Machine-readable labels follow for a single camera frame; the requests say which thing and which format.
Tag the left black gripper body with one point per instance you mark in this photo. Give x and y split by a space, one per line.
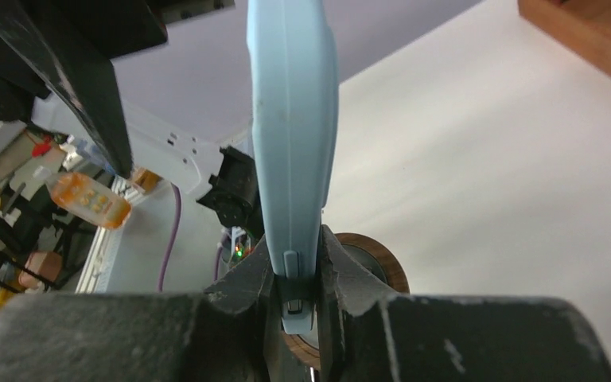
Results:
70 46

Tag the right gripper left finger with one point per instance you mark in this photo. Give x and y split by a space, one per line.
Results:
215 335

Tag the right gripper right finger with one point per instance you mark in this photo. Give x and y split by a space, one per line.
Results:
477 338

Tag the wooden round base phone stand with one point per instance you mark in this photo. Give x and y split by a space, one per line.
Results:
356 272

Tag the light blue case phone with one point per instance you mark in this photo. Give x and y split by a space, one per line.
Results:
294 75

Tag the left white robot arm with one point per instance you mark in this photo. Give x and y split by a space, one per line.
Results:
153 84

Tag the orange translucent bottle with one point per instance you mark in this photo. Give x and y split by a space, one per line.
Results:
85 198

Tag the wooden compartment tray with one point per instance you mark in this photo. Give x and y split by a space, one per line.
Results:
584 27

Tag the white slotted cable duct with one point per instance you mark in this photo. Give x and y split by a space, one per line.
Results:
99 250

